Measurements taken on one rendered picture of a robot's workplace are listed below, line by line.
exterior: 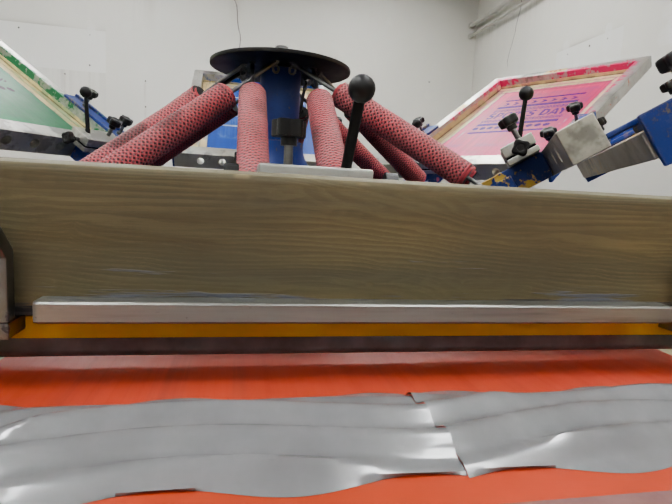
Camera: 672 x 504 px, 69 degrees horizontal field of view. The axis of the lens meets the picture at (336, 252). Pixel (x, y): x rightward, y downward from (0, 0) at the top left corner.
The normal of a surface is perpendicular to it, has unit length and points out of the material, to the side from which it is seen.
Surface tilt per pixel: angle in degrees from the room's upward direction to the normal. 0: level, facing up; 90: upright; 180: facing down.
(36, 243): 90
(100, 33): 90
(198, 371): 0
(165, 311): 90
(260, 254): 90
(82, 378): 0
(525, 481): 0
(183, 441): 33
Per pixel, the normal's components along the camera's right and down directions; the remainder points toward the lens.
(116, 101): 0.19, 0.13
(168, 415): 0.18, -0.76
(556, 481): 0.05, -0.99
